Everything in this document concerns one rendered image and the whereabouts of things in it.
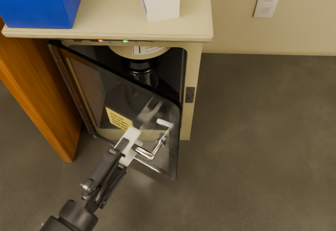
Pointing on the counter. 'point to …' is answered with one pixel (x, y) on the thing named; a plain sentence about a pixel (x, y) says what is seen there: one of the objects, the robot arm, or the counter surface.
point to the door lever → (147, 151)
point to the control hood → (130, 19)
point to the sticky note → (119, 120)
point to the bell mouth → (139, 51)
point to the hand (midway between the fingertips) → (129, 145)
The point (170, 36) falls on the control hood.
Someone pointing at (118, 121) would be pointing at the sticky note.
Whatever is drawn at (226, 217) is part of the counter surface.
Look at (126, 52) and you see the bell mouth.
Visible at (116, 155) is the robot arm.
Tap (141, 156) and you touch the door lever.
